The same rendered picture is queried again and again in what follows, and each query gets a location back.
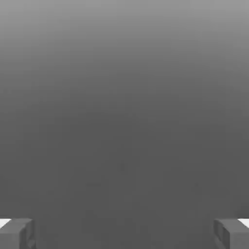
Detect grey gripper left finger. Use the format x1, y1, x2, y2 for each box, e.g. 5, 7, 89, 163
0, 217, 37, 249

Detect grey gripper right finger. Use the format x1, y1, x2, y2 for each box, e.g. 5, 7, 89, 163
213, 217, 249, 249

